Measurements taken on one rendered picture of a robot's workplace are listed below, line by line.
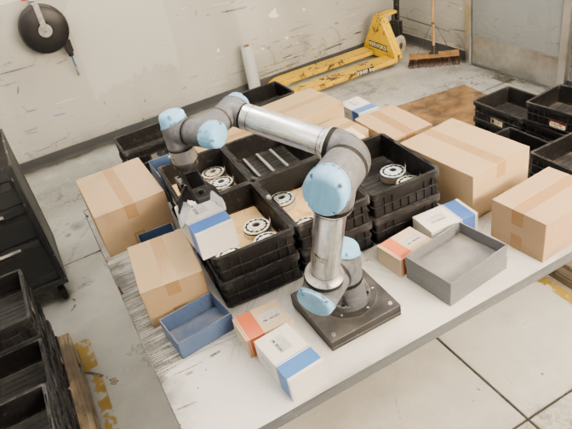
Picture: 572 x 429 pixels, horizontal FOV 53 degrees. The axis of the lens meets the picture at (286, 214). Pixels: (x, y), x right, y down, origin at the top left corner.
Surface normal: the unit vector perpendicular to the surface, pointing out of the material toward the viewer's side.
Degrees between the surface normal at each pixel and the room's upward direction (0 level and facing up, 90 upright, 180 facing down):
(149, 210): 90
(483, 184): 90
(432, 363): 0
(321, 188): 86
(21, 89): 90
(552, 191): 0
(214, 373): 0
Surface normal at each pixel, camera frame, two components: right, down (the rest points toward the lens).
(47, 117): 0.46, 0.43
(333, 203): -0.52, 0.48
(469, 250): -0.17, -0.82
